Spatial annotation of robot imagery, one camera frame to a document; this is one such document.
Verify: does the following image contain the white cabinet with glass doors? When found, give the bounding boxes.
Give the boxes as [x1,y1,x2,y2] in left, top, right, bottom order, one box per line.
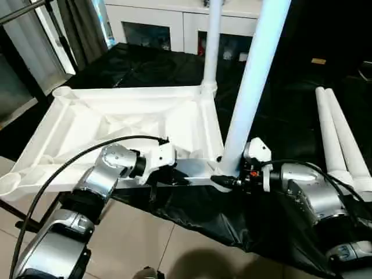
[103,0,261,62]

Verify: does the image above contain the black folding table frame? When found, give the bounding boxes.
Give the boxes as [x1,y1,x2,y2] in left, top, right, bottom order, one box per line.
[0,200,42,234]

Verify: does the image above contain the dark brown rounded object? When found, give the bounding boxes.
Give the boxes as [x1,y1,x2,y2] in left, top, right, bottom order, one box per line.
[134,266,166,279]

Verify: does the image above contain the black mat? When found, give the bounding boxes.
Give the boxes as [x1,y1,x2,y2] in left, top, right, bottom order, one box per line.
[0,42,372,278]

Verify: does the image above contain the black and white stand pole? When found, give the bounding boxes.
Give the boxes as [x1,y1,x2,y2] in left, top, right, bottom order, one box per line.
[0,0,80,76]

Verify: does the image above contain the white plastic table top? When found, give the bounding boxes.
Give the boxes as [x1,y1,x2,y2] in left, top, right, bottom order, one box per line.
[0,84,237,203]

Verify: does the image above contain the white plastic table leg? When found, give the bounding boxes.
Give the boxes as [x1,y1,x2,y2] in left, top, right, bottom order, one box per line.
[315,86,355,181]
[324,88,372,193]
[201,0,225,94]
[221,0,293,178]

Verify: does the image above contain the grey curtain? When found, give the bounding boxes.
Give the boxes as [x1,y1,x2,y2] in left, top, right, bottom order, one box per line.
[59,0,109,67]

